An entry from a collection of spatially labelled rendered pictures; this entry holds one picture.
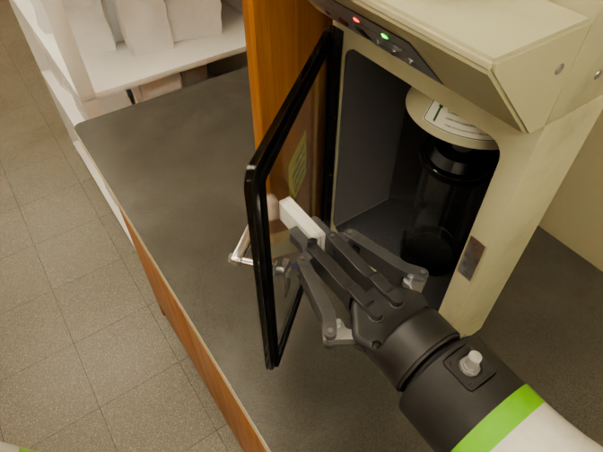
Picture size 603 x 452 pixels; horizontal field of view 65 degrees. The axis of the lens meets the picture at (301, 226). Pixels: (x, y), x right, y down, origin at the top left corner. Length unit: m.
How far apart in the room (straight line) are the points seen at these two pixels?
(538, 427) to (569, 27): 0.29
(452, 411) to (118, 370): 1.67
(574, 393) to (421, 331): 0.51
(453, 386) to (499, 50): 0.25
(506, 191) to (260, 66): 0.37
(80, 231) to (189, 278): 1.58
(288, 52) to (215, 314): 0.46
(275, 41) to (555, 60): 0.39
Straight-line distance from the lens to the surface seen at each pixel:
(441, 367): 0.40
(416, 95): 0.63
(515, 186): 0.54
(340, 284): 0.46
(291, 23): 0.70
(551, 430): 0.40
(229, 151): 1.18
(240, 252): 0.60
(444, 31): 0.38
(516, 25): 0.41
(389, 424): 0.78
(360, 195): 0.87
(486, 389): 0.40
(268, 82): 0.72
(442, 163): 0.68
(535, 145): 0.50
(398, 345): 0.41
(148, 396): 1.88
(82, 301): 2.19
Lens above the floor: 1.67
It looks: 48 degrees down
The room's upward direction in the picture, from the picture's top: straight up
